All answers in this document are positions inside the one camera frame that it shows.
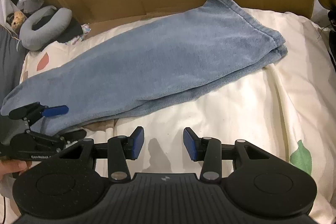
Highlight blue denim pants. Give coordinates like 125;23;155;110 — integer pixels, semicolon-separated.
1;0;288;136

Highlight person's left hand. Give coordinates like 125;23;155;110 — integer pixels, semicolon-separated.
0;160;32;180

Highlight grey neck pillow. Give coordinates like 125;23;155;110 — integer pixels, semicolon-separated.
19;6;72;51

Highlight cream bear print bedsheet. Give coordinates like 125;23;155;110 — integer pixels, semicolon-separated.
0;7;336;224

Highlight black cloth under pillow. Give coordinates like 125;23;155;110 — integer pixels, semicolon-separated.
32;15;83;43

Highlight small brown plush toy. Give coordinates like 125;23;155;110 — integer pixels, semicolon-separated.
7;11;27;32

